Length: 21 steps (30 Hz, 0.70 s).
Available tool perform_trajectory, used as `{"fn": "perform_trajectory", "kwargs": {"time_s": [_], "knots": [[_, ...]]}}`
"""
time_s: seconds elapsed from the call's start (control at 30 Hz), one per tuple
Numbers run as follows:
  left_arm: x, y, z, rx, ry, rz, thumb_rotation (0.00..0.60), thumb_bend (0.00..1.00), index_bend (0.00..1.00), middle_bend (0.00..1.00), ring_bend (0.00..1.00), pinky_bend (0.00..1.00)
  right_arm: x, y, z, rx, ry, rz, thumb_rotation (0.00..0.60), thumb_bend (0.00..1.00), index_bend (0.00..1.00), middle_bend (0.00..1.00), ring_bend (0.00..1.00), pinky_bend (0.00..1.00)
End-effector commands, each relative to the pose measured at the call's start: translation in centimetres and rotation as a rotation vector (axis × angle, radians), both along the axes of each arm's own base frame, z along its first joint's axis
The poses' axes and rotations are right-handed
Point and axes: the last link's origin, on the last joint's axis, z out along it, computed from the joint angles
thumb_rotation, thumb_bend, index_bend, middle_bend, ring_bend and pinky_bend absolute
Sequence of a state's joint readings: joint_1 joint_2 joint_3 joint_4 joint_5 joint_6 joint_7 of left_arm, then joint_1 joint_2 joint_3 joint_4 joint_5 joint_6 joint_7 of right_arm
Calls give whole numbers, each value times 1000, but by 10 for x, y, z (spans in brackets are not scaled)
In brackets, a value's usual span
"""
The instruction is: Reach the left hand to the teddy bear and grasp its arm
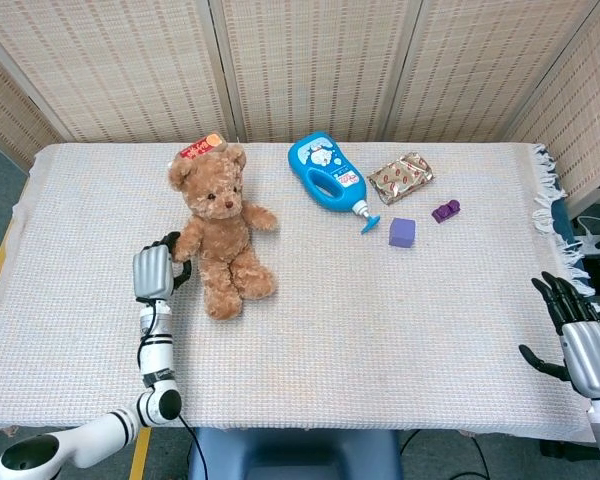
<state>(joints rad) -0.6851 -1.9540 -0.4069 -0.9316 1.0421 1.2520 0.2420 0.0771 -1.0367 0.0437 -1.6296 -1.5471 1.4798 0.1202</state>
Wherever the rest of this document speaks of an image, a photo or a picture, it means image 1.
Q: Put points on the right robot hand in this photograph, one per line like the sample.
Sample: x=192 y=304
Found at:
x=582 y=350

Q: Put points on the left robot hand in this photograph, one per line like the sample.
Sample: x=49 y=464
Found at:
x=154 y=270

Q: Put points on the brown teddy bear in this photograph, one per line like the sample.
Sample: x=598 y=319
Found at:
x=225 y=225

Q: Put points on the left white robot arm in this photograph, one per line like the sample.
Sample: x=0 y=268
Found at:
x=130 y=395

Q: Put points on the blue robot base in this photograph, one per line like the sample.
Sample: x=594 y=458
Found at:
x=295 y=454

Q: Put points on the small purple toy block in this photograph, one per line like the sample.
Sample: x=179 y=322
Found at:
x=446 y=210

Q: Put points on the red snack packet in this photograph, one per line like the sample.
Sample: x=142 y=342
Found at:
x=202 y=146

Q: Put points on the white woven tablecloth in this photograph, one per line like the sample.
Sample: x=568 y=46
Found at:
x=330 y=320

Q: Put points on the blue lotion pump bottle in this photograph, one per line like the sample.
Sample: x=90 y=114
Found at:
x=330 y=176

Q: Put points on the purple foam cube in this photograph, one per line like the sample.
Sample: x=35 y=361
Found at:
x=402 y=232

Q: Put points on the gold foil snack packet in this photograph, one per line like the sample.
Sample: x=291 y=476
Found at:
x=401 y=178

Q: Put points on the bamboo folding screen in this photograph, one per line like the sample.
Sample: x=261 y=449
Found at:
x=300 y=65

